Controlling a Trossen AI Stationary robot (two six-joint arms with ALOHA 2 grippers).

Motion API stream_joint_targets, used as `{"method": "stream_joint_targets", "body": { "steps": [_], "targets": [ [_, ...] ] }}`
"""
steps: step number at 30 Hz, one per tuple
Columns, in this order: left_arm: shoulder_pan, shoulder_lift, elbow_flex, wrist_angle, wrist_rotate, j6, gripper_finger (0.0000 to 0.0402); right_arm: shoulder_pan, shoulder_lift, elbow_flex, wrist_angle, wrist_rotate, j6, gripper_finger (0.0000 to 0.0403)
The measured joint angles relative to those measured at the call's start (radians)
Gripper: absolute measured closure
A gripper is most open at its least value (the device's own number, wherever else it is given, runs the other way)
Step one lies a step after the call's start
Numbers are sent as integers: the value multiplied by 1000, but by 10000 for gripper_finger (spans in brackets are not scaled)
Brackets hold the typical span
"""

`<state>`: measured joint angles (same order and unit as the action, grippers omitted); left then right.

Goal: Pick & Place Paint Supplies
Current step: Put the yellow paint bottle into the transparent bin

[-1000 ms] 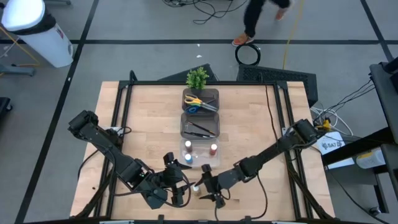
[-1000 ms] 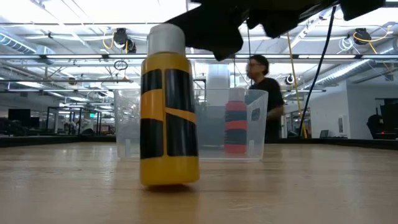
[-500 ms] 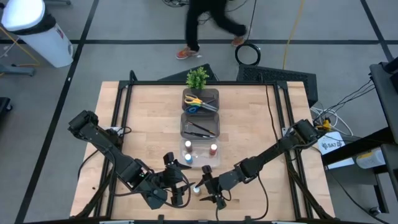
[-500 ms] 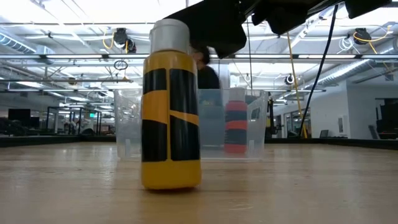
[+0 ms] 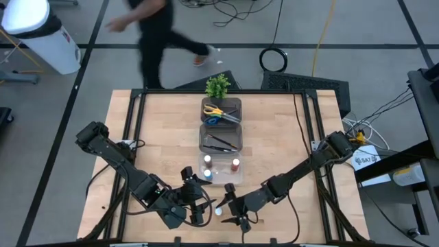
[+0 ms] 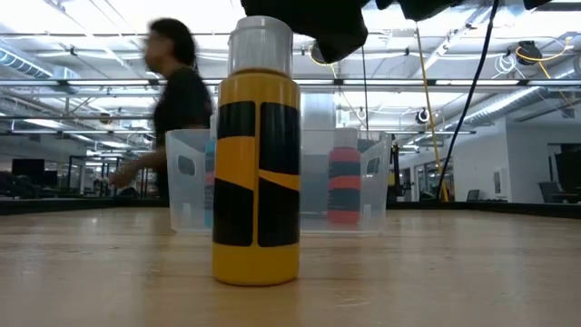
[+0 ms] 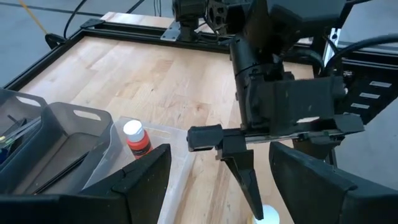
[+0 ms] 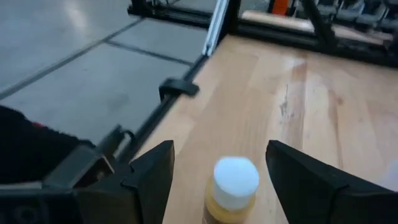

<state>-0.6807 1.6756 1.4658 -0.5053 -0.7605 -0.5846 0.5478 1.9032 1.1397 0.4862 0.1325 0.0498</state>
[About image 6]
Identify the red paint bottle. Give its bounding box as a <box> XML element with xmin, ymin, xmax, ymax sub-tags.
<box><xmin>327</xmin><ymin>127</ymin><xmax>363</xmax><ymax>225</ymax></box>

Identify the clear plastic bin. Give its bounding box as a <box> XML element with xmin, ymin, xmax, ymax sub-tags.
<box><xmin>164</xmin><ymin>129</ymin><xmax>393</xmax><ymax>235</ymax></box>

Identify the dark floor stand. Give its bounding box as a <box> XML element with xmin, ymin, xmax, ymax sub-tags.
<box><xmin>388</xmin><ymin>140</ymin><xmax>414</xmax><ymax>203</ymax></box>

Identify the yellow power cable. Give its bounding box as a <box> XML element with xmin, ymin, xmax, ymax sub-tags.
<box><xmin>415</xmin><ymin>25</ymin><xmax>450</xmax><ymax>203</ymax></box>

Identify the black aluminium table frame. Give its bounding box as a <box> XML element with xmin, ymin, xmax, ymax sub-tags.
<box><xmin>0</xmin><ymin>197</ymin><xmax>581</xmax><ymax>220</ymax></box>

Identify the yellow paint bottle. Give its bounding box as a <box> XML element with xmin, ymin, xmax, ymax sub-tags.
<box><xmin>212</xmin><ymin>15</ymin><xmax>302</xmax><ymax>287</ymax></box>

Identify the blue paint bottle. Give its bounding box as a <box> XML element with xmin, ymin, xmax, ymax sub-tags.
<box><xmin>202</xmin><ymin>138</ymin><xmax>219</xmax><ymax>229</ymax></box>

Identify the black hanging cable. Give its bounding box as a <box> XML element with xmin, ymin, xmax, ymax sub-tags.
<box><xmin>437</xmin><ymin>0</ymin><xmax>501</xmax><ymax>202</ymax></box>

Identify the dark monitor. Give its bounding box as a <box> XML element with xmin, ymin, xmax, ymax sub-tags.
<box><xmin>11</xmin><ymin>158</ymin><xmax>46</xmax><ymax>177</ymax></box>

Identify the person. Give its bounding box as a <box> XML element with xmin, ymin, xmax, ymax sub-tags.
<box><xmin>107</xmin><ymin>16</ymin><xmax>215</xmax><ymax>203</ymax></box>

